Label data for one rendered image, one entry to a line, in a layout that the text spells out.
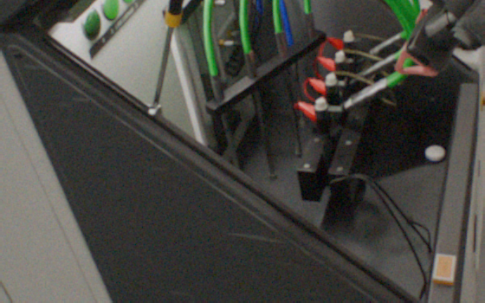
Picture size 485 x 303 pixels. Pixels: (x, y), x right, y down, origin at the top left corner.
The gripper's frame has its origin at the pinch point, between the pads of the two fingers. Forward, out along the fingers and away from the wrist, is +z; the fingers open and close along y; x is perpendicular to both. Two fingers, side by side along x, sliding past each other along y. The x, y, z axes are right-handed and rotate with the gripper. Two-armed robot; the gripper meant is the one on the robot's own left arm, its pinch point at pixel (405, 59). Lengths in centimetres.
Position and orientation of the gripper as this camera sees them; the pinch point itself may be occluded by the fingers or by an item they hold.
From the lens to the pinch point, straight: 116.0
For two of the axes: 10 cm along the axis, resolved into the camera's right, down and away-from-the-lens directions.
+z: -4.0, 3.6, 8.5
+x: 8.0, 5.9, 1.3
